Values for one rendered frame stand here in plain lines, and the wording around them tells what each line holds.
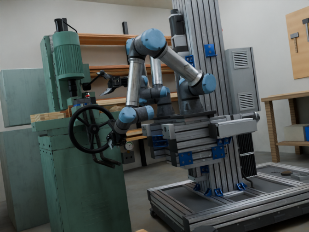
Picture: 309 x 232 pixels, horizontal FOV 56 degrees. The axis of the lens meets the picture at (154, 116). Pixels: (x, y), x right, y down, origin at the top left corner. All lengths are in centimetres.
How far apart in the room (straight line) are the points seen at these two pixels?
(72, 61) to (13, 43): 247
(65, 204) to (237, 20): 412
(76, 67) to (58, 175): 71
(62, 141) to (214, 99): 106
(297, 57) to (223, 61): 243
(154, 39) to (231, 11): 383
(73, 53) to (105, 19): 297
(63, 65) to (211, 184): 129
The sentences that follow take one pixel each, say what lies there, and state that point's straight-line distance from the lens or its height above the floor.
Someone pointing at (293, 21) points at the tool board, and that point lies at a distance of 459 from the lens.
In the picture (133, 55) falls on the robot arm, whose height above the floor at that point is 119.
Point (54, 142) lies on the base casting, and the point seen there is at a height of 76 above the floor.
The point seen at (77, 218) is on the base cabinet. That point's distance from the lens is 198.
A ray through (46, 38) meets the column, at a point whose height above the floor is 150.
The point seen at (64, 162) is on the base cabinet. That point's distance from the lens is 190.
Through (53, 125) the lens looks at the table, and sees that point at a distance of 188.
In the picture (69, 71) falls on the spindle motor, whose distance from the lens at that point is 203.
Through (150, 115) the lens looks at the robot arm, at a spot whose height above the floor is 84.
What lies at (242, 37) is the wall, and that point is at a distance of 511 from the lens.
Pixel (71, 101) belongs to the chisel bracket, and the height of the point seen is 100.
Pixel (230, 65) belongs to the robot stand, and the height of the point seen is 111.
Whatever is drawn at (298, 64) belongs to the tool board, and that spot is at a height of 124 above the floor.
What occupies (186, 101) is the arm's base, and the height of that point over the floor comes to 89.
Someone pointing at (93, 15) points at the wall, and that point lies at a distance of 492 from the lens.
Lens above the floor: 86
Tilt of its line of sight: 1 degrees down
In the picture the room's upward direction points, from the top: 8 degrees counter-clockwise
